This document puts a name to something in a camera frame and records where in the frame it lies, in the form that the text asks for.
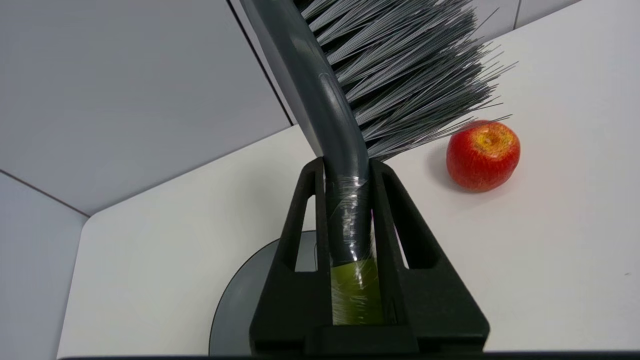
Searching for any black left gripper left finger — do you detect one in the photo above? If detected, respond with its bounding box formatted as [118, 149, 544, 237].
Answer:
[249, 157, 333, 353]

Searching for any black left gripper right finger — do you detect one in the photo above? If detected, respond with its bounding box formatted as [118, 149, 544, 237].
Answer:
[369, 159, 491, 353]

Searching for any green-handled black bristle brush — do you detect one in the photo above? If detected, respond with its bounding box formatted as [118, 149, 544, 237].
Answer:
[240, 0, 518, 327]

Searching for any round grey plate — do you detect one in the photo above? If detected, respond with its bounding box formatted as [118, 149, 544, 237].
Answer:
[208, 230, 321, 357]

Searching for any red apple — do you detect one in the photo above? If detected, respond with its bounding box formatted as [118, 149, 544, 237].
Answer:
[446, 120, 521, 194]

